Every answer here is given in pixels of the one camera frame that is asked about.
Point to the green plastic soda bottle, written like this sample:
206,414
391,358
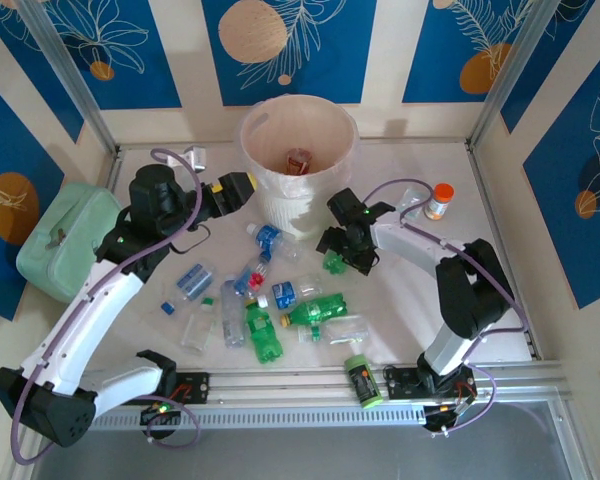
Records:
336,265
320,307
264,335

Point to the small blue bottle cap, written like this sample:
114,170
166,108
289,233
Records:
167,308

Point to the orange capped pill bottle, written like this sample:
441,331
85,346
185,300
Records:
437,205

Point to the grey metal panel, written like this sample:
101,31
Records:
305,455

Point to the crushed blue label bottle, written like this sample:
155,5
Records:
195,280

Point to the red label drink bottle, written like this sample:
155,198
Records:
296,162

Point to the clear bottle with blue cap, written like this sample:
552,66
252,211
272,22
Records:
232,320

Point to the aluminium frame post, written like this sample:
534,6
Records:
510,70
67,70

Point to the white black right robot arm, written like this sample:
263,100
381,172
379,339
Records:
410,242

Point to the clear square plastic bottle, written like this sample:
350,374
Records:
197,327

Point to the small clear plastic packet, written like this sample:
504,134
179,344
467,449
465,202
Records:
411,197

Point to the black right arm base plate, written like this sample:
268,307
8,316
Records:
400,382

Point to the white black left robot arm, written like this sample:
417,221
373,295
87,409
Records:
90,315

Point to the mint green zip pouch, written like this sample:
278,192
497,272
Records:
55,250

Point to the aluminium rail under arm bases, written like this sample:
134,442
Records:
290,387

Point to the white plastic waste bin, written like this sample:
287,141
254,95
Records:
280,210

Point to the green black cylindrical can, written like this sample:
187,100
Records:
362,382

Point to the clear bottle with green cap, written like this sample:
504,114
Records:
340,330

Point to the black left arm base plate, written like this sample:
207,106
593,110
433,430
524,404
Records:
195,387

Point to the blue label water bottle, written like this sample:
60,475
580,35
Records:
269,236
285,294

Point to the clear bottle with coloured bits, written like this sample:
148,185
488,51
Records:
252,280

